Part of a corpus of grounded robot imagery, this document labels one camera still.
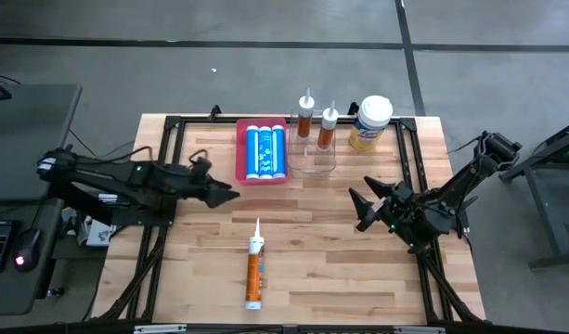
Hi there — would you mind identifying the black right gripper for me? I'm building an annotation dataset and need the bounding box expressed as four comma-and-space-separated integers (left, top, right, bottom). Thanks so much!
348, 174, 422, 233

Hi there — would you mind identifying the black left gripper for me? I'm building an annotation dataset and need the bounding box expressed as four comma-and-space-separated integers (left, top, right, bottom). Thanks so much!
184, 156, 241, 209

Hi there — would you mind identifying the blue silicone tube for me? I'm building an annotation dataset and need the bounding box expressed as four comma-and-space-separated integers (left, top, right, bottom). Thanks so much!
258, 125, 274, 181
271, 123, 287, 180
245, 124, 260, 181

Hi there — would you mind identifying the orange sealant tube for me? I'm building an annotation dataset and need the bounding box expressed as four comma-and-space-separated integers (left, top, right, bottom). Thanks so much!
317, 100, 339, 152
296, 86, 316, 140
244, 216, 266, 311

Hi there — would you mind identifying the Lysol wipes canister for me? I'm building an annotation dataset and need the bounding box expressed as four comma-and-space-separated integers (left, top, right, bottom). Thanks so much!
347, 95, 394, 152

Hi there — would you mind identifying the pink plastic bin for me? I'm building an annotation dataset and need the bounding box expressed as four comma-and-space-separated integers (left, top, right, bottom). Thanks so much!
235, 117, 290, 186

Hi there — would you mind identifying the clear plastic bin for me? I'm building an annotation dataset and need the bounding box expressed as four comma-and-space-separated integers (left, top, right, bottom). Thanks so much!
286, 109, 339, 179

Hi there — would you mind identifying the white printed box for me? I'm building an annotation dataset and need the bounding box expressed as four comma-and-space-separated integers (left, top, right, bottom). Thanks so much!
77, 217, 116, 247

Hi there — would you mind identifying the black metal cart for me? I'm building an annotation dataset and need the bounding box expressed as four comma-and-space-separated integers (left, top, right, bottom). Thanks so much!
499, 118, 569, 271

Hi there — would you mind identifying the black computer mouse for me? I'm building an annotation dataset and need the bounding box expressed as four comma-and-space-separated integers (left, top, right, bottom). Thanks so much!
12, 227, 43, 273

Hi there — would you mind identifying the dark grey desk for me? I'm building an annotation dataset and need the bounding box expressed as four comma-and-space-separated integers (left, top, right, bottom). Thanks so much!
0, 83, 84, 316

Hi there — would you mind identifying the silver metal bracket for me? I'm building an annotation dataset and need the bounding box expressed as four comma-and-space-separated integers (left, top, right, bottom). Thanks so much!
134, 324, 188, 334
394, 326, 446, 334

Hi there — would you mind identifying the thin black cable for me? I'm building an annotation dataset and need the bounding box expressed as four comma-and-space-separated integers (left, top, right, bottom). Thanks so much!
68, 128, 136, 161

